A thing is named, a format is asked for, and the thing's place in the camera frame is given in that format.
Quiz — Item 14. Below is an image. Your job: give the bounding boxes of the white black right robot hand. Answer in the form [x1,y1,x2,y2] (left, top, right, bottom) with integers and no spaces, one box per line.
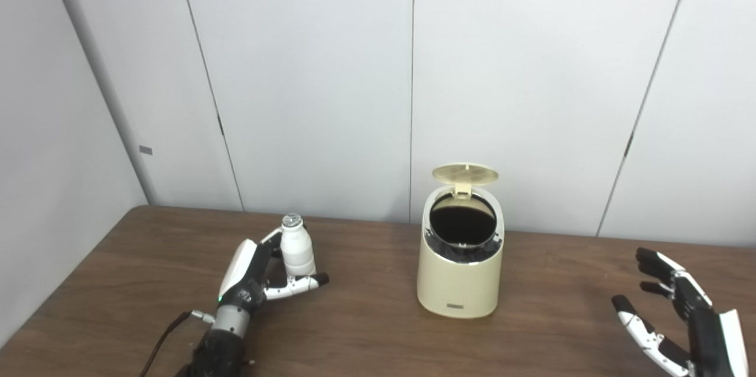
[611,247,751,377]

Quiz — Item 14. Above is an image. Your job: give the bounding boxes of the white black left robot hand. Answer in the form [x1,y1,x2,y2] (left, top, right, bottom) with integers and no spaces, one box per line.
[217,226,330,314]

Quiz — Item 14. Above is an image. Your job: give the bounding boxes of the small white plastic bottle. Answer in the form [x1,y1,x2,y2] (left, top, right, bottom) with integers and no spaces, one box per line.
[280,214,317,277]

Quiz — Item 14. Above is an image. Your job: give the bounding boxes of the cream-colored cylindrical bin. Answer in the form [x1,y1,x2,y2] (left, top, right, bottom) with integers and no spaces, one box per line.
[416,162,506,319]

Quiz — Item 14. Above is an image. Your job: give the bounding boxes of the round cream bin lid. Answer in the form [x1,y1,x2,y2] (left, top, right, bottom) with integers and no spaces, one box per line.
[432,162,500,198]

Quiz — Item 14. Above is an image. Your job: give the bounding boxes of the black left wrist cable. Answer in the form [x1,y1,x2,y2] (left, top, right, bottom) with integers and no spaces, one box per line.
[139,310,216,377]

